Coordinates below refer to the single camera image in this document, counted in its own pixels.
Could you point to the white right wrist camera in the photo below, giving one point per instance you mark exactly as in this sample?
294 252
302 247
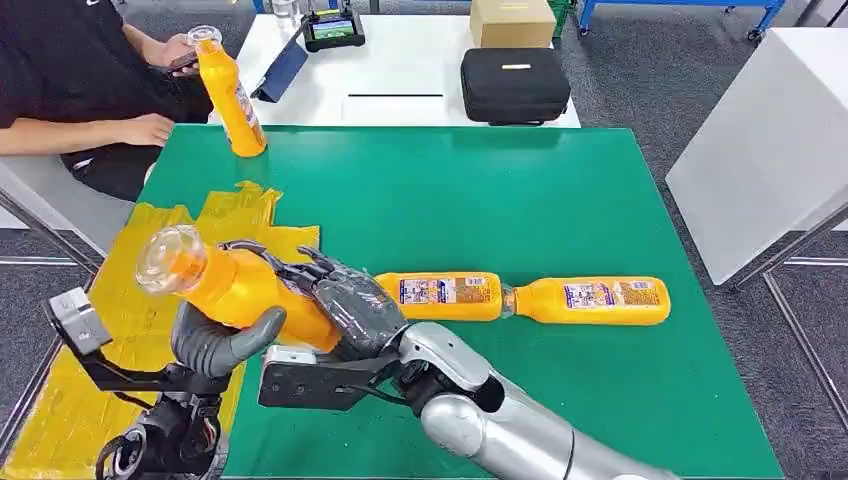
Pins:
288 356

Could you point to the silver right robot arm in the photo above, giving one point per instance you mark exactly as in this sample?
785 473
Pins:
503 430

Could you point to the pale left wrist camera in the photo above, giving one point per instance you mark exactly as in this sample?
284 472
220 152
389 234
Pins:
76 321

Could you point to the black carrying case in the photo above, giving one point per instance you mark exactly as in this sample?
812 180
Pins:
515 86

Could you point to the white side table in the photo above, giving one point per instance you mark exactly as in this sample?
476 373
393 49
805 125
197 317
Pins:
60 199

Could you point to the black controller with screen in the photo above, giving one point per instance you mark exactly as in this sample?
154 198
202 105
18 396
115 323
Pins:
333 30

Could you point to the person's hand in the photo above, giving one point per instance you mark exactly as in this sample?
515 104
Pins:
175 53
146 129

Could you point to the green crate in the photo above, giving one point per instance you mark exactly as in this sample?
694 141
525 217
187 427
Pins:
563 13

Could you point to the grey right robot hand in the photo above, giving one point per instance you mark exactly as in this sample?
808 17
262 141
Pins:
358 305

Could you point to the person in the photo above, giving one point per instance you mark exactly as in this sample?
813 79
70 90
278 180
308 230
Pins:
60 60

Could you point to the dark phone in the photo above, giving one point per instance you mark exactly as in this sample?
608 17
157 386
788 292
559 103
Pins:
180 63

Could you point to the yellow sheet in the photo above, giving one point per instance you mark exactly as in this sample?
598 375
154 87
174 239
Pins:
73 411

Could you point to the black right camera bracket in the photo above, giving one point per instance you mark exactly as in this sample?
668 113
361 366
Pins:
305 387

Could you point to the orange drink bottle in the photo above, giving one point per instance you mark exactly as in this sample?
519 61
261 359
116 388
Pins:
228 99
437 298
596 301
238 285

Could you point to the blue cart frame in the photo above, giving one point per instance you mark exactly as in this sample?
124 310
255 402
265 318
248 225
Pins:
662 5

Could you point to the person's left hand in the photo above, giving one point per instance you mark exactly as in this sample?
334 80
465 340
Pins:
175 53

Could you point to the person's right hand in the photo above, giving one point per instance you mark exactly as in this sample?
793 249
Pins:
146 129

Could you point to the green table mat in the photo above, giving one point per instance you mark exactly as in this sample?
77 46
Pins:
464 199

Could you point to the black strip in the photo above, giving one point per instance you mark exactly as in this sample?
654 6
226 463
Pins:
395 95

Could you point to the black camera bracket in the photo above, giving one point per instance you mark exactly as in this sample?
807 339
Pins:
119 378
305 387

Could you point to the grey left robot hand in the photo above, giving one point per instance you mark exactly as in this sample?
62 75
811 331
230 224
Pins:
212 348

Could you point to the blue tablet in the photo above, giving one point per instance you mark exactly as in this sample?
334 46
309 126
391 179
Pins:
281 69

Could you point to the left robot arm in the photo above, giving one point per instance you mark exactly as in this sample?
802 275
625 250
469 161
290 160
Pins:
166 430

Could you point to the clear cup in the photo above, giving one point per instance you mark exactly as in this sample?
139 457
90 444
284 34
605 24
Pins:
283 6

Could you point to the cardboard box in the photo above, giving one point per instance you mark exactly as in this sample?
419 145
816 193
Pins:
511 23

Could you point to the large white table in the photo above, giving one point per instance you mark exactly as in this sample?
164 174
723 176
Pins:
762 146

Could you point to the black left camera bracket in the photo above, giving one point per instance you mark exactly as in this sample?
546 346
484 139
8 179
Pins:
119 378

